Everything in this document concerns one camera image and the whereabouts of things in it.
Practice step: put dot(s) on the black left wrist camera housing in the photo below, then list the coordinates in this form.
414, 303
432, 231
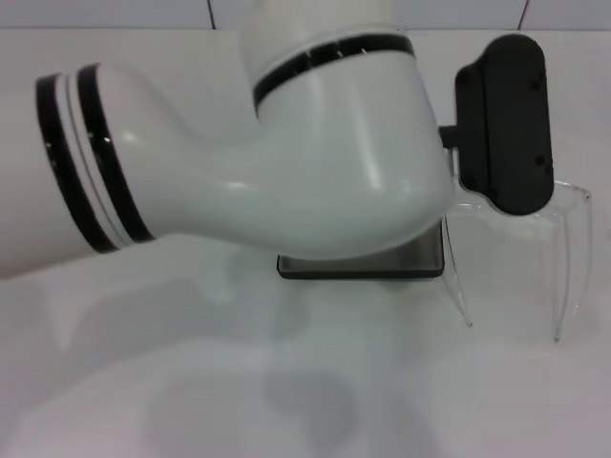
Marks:
506, 124

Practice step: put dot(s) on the black glasses case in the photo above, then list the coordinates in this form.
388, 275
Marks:
382, 267

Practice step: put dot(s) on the clear plastic glasses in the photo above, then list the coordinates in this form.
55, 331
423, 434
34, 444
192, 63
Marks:
568, 198

